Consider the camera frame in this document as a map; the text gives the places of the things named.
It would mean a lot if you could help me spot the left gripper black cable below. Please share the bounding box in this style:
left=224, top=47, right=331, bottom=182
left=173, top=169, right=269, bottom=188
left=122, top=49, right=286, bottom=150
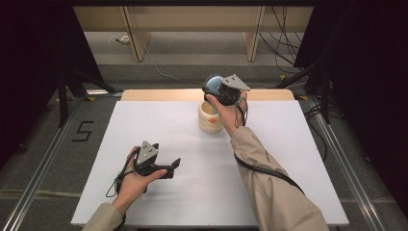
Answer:
left=105, top=147, right=142, bottom=198

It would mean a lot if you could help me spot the metal floor rail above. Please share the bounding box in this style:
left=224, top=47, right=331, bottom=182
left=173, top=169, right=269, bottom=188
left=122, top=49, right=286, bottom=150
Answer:
left=2, top=97, right=85, bottom=231
left=306, top=95, right=386, bottom=231

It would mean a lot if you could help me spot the cream ribbed cup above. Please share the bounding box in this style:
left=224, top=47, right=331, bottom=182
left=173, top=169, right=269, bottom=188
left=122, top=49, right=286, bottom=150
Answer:
left=197, top=100, right=225, bottom=134

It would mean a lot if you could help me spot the person's left hand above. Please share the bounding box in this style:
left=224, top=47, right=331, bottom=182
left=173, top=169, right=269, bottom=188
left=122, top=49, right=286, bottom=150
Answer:
left=112, top=145, right=167, bottom=215

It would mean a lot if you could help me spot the dark curtain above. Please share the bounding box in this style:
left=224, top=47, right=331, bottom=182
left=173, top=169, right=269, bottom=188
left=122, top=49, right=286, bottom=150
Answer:
left=293, top=0, right=408, bottom=219
left=0, top=0, right=105, bottom=167

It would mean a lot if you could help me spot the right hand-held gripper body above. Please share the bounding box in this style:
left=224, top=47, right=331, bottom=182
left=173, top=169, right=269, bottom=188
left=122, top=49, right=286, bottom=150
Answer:
left=211, top=73, right=251, bottom=106

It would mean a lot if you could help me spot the black metal stand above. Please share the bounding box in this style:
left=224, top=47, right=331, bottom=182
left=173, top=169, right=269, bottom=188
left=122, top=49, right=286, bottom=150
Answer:
left=274, top=61, right=331, bottom=124
left=57, top=66, right=124, bottom=129

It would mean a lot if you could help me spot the bundle of black cables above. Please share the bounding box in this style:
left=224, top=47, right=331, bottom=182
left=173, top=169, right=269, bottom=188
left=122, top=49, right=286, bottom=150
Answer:
left=259, top=6, right=306, bottom=75

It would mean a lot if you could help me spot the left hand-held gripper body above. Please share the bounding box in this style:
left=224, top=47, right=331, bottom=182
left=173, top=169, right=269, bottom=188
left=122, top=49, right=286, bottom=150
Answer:
left=133, top=141, right=169, bottom=177

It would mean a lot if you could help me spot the black floor cable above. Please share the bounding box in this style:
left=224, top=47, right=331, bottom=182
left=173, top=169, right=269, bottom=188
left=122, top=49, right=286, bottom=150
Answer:
left=304, top=102, right=329, bottom=162

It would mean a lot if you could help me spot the person's right hand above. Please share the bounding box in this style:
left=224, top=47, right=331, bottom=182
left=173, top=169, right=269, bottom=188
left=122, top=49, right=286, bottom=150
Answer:
left=206, top=90, right=248, bottom=138

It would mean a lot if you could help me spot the light blue hairbrush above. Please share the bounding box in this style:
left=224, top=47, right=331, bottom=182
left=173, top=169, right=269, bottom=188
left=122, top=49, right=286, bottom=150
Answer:
left=205, top=74, right=224, bottom=94

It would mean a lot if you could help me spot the silver metal bar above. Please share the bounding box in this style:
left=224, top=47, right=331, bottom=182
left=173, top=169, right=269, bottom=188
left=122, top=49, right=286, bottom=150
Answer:
left=85, top=89, right=123, bottom=97

